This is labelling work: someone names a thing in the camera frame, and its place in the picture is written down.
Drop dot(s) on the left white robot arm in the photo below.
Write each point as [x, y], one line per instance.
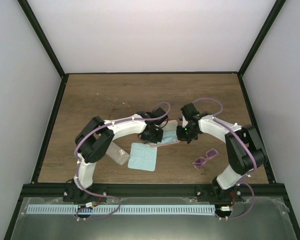
[96, 137]

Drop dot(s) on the blue cleaning cloth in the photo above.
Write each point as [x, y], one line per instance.
[142, 157]
[169, 138]

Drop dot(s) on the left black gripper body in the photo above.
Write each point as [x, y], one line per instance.
[152, 137]

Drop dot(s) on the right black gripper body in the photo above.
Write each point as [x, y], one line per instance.
[187, 135]

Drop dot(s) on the purple sunglasses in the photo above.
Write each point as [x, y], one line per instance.
[202, 160]

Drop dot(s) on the pink glasses case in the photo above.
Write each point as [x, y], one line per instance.
[170, 126]

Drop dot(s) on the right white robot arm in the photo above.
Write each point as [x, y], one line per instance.
[245, 149]

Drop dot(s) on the blue slotted cable duct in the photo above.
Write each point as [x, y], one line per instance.
[63, 209]

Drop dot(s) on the grey glasses case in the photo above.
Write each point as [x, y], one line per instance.
[117, 154]

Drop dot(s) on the black aluminium frame rail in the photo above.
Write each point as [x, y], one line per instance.
[204, 192]

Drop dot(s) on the orange sunglasses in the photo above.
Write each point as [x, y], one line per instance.
[120, 110]

